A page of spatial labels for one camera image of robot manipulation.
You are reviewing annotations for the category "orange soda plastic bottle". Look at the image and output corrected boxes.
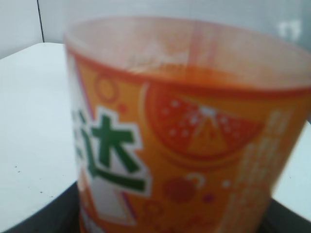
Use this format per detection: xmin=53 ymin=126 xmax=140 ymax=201
xmin=65 ymin=17 xmax=311 ymax=233

